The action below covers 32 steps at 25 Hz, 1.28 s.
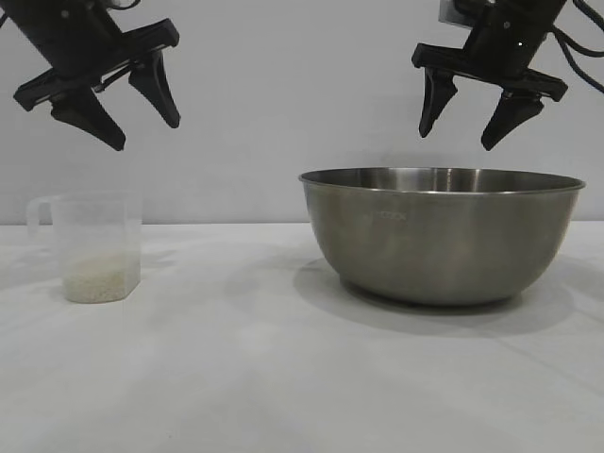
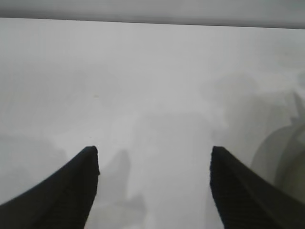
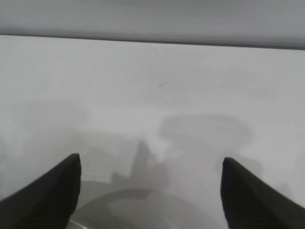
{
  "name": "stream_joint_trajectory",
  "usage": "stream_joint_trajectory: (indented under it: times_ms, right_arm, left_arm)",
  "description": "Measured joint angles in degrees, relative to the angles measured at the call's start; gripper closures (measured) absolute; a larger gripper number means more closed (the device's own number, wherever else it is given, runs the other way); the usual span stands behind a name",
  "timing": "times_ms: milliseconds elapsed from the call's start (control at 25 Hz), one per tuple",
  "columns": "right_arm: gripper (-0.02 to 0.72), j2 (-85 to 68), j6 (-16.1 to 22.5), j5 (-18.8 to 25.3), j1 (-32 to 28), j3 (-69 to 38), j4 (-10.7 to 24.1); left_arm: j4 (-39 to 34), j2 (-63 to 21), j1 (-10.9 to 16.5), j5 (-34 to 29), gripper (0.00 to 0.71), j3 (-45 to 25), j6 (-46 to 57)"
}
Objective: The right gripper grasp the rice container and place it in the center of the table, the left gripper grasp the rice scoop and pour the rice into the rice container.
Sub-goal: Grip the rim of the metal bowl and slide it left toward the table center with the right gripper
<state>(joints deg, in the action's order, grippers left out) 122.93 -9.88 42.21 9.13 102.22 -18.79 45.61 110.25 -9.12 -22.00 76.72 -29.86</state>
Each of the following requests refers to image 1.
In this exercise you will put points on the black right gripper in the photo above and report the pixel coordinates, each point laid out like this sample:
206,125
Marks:
505,42

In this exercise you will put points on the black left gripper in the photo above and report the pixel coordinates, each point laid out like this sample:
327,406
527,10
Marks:
71,42

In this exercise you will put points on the clear plastic measuring cup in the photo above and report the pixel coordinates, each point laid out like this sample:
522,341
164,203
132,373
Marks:
94,226

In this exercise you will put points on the stainless steel mixing bowl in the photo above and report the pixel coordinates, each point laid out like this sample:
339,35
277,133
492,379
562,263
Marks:
439,245

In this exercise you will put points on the white rice grains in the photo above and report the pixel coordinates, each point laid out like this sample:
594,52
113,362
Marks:
94,283

